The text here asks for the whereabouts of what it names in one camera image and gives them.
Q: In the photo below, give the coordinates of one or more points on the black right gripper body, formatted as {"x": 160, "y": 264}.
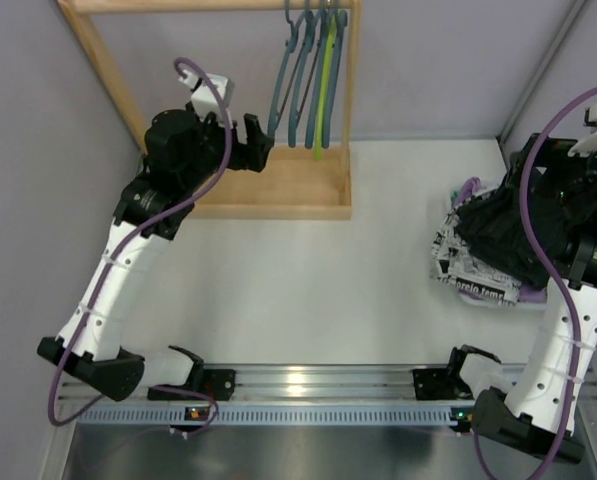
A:
{"x": 536, "y": 163}

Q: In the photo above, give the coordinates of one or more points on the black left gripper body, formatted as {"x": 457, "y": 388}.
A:
{"x": 248, "y": 148}

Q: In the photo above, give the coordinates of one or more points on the blue hanger of trousers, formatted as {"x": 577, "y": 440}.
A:
{"x": 283, "y": 83}

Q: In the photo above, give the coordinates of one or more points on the black trousers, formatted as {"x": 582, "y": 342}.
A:
{"x": 494, "y": 233}

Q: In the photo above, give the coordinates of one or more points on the blue hanger of newsprint garment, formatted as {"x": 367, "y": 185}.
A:
{"x": 298, "y": 95}

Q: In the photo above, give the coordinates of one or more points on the black white newsprint garment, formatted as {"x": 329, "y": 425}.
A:
{"x": 439, "y": 263}

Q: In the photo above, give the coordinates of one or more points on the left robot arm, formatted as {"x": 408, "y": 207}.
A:
{"x": 88, "y": 347}

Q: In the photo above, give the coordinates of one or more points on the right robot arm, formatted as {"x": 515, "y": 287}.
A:
{"x": 536, "y": 415}

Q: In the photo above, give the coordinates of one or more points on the lime green hanger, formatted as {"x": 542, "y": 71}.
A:
{"x": 318, "y": 150}

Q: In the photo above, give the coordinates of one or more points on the blue empty hanger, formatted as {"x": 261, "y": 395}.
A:
{"x": 338, "y": 21}

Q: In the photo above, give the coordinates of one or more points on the wooden clothes rack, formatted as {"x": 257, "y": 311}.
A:
{"x": 292, "y": 187}

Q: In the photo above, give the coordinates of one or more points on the white perforated basket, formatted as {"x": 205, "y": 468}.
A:
{"x": 478, "y": 302}

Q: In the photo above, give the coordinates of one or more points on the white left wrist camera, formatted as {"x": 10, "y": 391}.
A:
{"x": 202, "y": 98}

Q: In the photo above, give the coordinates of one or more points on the grey right wall rail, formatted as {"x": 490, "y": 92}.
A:
{"x": 574, "y": 12}

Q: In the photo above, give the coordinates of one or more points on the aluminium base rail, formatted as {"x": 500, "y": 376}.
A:
{"x": 313, "y": 383}

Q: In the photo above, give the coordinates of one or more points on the grey slotted cable duct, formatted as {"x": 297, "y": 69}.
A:
{"x": 283, "y": 415}

